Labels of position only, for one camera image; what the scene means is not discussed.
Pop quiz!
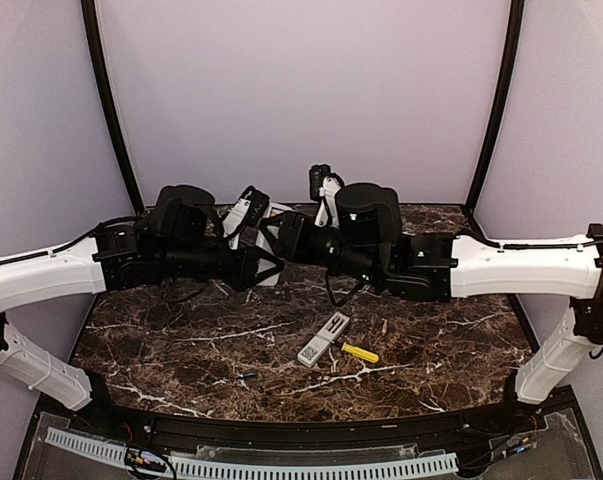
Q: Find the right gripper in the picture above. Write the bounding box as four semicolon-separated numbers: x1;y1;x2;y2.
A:
259;207;384;286

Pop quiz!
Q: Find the grey remote control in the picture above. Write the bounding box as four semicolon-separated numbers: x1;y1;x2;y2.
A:
255;202;292;287

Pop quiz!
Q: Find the white remote control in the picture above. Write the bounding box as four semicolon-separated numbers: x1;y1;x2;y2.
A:
297;312;350;368

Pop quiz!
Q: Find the yellow handled screwdriver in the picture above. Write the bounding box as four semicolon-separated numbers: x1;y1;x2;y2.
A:
334;342;379;364

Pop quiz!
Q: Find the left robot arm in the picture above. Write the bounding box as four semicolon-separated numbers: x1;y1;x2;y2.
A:
0;185;287;436

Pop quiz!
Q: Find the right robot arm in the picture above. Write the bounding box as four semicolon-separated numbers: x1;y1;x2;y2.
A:
259;183;603;434

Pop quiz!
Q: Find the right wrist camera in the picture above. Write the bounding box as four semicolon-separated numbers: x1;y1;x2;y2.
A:
309;164;344;227

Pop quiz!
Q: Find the black front rail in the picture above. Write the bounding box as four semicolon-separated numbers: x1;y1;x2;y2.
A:
104;404;532;451

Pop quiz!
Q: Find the white slotted cable duct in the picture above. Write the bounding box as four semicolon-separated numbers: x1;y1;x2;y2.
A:
44;427;458;479

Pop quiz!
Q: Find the left black frame post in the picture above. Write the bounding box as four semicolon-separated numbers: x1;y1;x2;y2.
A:
80;0;144;213

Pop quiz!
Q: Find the black frame post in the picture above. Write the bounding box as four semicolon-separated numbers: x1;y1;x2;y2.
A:
464;0;526;216
80;0;144;213

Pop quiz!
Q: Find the right black frame post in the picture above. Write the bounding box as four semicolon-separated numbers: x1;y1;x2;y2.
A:
464;0;526;216

